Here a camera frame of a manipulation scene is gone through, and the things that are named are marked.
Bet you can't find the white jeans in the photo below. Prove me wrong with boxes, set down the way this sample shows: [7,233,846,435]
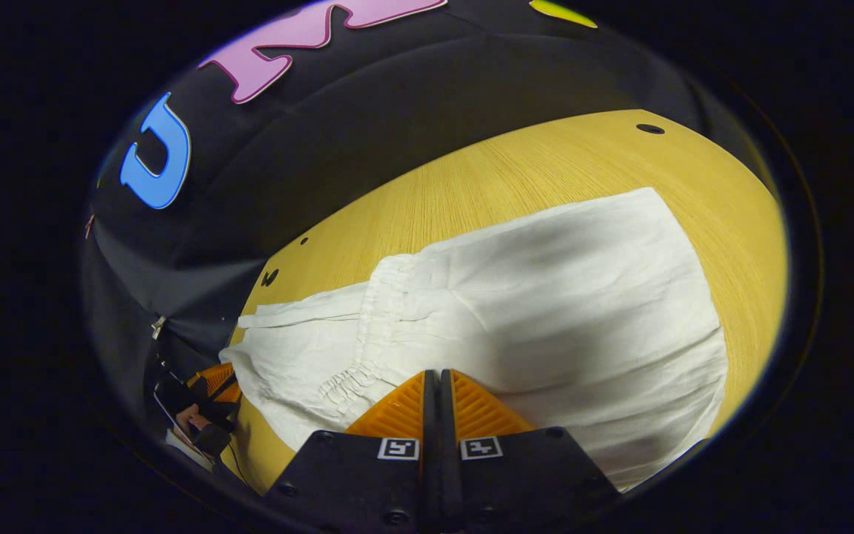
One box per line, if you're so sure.
[220,187,728,492]

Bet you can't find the black backdrop cloth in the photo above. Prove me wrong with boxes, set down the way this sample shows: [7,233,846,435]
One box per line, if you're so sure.
[82,0,776,416]

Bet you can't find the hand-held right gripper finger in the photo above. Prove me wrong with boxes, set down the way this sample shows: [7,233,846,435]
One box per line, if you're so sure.
[440,369,620,534]
[263,369,442,534]

